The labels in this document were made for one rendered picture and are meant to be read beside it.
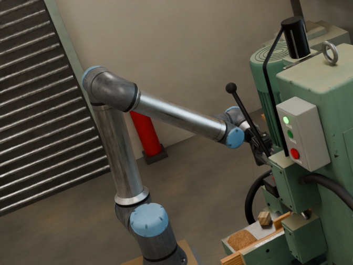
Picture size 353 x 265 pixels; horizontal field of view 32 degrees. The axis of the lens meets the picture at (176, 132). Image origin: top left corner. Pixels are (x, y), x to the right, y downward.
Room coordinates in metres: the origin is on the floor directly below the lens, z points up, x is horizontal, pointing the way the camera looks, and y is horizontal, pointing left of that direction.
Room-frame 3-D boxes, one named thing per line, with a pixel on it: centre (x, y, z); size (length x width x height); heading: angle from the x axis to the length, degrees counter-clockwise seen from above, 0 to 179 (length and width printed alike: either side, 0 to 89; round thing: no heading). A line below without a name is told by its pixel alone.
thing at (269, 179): (1.89, -0.30, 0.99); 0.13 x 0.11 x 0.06; 103
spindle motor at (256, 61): (1.70, -0.36, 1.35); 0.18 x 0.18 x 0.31
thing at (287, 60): (1.57, -0.39, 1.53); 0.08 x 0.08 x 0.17; 13
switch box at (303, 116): (1.36, -0.29, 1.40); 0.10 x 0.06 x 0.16; 13
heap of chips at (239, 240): (1.73, -0.09, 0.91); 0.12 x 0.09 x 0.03; 13
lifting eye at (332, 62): (1.42, -0.42, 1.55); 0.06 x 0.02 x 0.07; 13
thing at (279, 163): (1.46, -0.26, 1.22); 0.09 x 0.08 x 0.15; 13
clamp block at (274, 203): (1.89, -0.30, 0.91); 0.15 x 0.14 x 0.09; 103
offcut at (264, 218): (1.80, -0.19, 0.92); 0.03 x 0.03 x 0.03; 56
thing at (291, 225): (1.49, -0.25, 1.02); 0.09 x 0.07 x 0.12; 103
